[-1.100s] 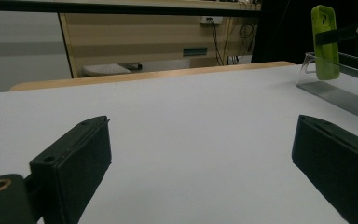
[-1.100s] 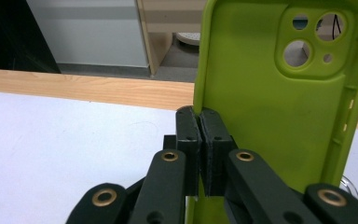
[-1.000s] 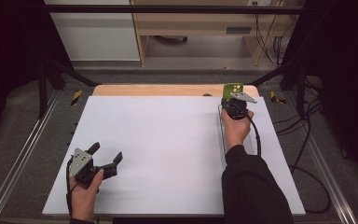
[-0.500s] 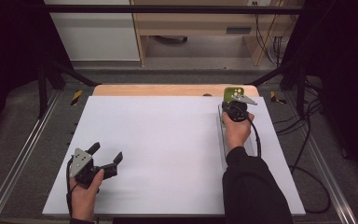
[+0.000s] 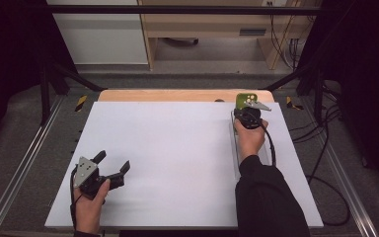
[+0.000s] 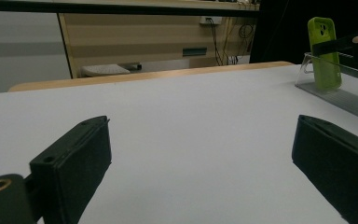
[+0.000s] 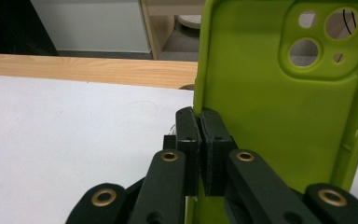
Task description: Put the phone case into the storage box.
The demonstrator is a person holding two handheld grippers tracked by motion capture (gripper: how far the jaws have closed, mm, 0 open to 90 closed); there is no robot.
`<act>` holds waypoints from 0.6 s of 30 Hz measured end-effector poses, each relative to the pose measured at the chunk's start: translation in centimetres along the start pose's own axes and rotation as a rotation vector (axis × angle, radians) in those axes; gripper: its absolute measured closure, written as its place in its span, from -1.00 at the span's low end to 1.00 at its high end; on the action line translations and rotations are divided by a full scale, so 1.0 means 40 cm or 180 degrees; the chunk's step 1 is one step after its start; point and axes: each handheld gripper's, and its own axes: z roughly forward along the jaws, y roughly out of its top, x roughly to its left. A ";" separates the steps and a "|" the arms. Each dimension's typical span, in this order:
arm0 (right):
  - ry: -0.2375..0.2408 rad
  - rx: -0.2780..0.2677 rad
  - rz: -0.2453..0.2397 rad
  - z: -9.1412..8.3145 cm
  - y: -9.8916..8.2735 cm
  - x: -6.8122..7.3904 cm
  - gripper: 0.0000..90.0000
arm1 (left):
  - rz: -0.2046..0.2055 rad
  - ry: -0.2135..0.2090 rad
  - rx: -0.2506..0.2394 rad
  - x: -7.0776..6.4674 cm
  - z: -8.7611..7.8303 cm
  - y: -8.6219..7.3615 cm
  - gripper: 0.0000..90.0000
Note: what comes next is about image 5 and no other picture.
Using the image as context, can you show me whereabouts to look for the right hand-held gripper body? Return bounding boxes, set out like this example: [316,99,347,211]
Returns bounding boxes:
[233,100,272,130]

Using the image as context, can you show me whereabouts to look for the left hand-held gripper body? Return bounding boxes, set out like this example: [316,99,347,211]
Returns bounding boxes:
[73,156,126,200]

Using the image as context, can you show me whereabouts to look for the green phone case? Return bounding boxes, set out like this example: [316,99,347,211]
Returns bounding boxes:
[235,93,259,111]

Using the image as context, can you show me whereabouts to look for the clear plastic tray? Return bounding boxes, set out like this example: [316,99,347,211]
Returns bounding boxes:
[230,109,274,182]

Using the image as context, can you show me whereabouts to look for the person's right hand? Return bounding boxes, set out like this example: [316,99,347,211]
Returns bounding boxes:
[233,118,270,163]

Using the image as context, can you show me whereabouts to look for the person's left hand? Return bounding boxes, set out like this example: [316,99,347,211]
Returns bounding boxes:
[72,179,112,235]

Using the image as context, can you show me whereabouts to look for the yellow black tape marker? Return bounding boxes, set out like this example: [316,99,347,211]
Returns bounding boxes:
[285,96,306,112]
[74,95,89,114]

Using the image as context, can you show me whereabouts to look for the white table sheet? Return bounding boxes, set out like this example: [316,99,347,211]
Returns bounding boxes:
[44,101,325,230]

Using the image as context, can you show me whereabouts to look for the light wooden desk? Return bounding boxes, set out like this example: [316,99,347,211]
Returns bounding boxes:
[137,0,314,71]

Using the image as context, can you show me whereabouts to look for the black item under desk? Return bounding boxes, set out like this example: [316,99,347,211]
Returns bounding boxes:
[162,37,200,47]

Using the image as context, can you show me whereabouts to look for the white cabinet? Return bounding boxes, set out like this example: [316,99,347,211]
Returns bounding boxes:
[46,0,149,65]

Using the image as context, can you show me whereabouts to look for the black curtain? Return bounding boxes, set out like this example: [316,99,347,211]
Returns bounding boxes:
[297,0,379,201]
[0,0,77,156]

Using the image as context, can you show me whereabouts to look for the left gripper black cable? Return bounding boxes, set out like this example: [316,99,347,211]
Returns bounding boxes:
[69,166,84,231]

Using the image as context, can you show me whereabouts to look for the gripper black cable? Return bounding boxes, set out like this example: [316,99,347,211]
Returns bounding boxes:
[69,166,84,231]
[258,118,277,168]

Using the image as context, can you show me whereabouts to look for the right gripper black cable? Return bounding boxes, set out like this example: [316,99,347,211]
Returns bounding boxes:
[258,118,277,168]

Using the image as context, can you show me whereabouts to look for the aluminium floor rail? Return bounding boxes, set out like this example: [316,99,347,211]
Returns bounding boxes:
[0,95,65,237]
[300,98,379,237]

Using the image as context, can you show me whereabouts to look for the black frame strut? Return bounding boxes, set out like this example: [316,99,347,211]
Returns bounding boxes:
[262,61,326,126]
[38,61,109,126]

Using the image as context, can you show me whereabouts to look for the black cables on floor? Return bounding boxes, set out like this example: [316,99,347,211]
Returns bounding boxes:
[290,83,351,228]

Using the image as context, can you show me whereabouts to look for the black cables at desk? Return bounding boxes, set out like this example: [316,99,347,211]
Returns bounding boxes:
[269,13,308,71]

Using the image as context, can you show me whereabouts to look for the grey drawer handle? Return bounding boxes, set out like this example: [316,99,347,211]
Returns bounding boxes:
[239,28,267,37]

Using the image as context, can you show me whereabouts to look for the black horizontal frame bar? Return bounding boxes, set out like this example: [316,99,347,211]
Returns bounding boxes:
[45,4,324,16]

